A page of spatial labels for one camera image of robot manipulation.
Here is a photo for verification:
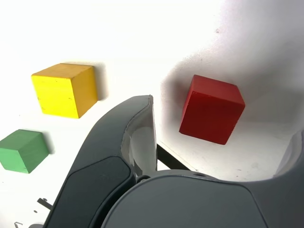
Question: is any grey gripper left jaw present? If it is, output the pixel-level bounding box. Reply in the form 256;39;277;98
44;94;158;228

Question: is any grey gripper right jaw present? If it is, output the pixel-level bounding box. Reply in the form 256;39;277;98
101;128;304;228

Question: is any yellow cube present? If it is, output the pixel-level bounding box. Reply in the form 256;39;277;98
31;63;98;119

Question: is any green cube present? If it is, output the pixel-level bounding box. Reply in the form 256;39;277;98
0;129;49;174

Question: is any red cube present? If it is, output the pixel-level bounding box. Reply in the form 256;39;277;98
179;74;246;145

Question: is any black tape square outline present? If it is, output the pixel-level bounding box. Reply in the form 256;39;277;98
156;143;192;171

